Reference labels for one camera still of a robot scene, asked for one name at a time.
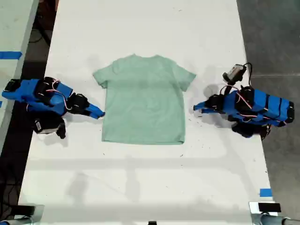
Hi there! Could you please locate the pale green T-shirt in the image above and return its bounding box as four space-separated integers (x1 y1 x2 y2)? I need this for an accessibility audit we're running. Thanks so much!
92 53 197 145

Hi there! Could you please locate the long blue tape strip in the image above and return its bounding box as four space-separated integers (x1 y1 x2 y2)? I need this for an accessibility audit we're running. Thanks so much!
0 51 23 60

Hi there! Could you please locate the short blue tape piece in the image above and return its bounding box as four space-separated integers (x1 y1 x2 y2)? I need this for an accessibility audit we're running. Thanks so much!
259 187 273 197

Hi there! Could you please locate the white side table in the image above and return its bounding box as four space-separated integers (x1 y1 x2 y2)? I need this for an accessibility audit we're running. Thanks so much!
0 0 39 150

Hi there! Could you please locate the small black box on white plate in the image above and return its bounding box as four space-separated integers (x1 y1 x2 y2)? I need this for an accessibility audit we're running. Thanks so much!
248 201 282 214

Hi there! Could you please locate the small black box on metal clamp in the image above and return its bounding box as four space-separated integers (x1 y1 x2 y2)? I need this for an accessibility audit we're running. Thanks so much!
16 204 36 215

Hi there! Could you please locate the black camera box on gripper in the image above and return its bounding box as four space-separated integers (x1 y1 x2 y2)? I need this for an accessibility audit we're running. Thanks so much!
222 64 248 94
33 116 68 140

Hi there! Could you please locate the black camera cable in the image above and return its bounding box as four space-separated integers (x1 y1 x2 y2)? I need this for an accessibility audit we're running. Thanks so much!
242 62 254 88

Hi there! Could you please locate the black floor cable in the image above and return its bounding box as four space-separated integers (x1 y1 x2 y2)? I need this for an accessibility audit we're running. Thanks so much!
29 27 52 45

